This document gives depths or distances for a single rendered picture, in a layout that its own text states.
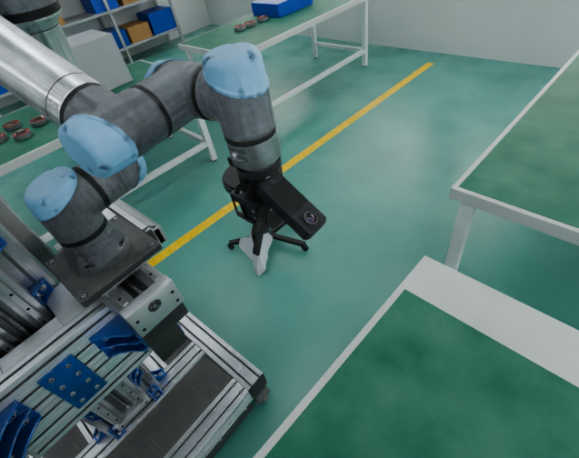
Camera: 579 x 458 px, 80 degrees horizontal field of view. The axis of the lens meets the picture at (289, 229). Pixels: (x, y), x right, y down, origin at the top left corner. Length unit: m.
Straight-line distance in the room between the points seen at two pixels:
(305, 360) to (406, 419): 0.95
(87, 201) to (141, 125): 0.45
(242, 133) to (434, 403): 0.74
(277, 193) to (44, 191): 0.54
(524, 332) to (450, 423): 0.32
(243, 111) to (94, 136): 0.17
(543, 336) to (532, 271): 1.19
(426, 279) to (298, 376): 0.89
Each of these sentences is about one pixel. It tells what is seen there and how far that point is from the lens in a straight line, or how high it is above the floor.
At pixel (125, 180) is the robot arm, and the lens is 0.93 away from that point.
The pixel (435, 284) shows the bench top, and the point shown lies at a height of 0.75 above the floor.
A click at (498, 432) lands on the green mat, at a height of 0.75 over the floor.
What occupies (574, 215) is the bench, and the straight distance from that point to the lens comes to 1.45.
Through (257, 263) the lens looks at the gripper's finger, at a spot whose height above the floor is 1.19.
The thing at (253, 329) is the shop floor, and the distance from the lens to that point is 1.94.
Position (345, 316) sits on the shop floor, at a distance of 1.90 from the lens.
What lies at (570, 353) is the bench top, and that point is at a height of 0.75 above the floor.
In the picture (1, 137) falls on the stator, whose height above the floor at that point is 0.78.
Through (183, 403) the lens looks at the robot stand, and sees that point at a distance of 1.65.
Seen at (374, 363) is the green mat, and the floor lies 0.75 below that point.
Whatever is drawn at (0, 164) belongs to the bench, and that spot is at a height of 0.75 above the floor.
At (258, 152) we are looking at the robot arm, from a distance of 0.49.
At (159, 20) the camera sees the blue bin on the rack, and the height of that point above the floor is 0.45.
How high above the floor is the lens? 1.63
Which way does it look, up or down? 44 degrees down
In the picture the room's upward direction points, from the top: 12 degrees counter-clockwise
